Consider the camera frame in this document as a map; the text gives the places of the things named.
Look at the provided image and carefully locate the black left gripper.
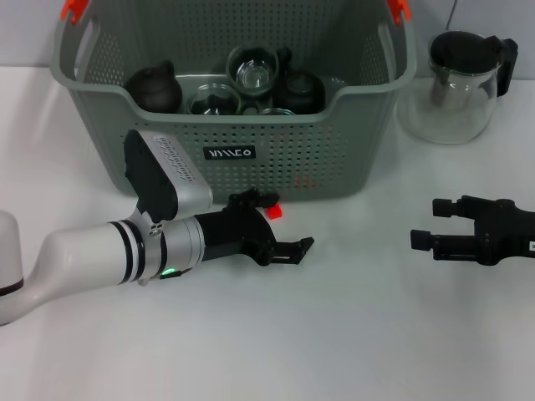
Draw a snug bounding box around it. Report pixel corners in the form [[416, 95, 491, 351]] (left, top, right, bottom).
[[196, 187, 315, 267]]

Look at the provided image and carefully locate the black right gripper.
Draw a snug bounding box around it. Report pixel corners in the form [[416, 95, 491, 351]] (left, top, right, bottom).
[[409, 194, 535, 267]]

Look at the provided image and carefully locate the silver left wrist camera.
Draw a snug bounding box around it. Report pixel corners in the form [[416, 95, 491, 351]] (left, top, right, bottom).
[[122, 129, 215, 225]]

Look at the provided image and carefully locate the glass teapot with black lid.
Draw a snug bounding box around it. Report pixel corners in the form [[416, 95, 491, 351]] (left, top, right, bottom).
[[396, 29, 519, 145]]

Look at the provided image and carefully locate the grey perforated storage bin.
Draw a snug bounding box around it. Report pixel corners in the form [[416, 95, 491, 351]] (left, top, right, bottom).
[[49, 0, 419, 204]]

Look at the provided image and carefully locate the black clay teapot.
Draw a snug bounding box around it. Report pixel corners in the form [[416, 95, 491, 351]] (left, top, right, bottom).
[[123, 60, 184, 114]]

